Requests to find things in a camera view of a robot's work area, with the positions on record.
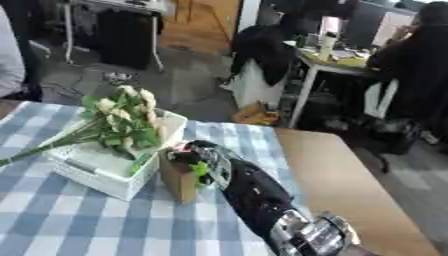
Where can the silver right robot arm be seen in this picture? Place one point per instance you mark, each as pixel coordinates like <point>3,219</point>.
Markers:
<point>309,235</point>

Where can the white desk with metal legs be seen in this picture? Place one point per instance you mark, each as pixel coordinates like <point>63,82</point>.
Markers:
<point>149,6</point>

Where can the small green leafy toy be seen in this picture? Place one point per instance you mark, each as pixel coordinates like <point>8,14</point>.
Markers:
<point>200,168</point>

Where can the black bag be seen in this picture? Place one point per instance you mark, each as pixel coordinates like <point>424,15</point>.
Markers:
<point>394,135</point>

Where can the white chair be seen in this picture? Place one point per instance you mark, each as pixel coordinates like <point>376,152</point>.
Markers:
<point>254,90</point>

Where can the yellow bag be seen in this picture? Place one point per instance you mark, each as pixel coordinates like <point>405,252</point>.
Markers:
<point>256,115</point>

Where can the white bottle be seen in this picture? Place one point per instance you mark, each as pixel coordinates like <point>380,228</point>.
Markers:
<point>328,45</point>

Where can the small grey floor object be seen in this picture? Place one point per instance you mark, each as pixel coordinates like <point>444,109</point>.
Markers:
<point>118,77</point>

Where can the white flower bouquet green stems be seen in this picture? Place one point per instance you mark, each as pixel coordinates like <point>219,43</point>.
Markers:
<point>119,123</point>

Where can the white pierced plastic basket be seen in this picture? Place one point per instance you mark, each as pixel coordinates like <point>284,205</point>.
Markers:
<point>93,166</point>

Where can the white table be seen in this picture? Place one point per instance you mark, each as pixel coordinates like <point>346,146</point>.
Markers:
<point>309,80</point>

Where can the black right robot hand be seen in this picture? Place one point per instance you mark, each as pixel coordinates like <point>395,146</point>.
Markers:
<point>256,196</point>

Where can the black cabinet under desk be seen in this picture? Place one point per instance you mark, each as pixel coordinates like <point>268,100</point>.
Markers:
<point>125,38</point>

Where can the tan cardboard box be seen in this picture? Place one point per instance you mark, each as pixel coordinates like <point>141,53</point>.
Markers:
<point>178,181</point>

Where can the person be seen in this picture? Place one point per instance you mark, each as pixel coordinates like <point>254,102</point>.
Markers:
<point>9,56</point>
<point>417,66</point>

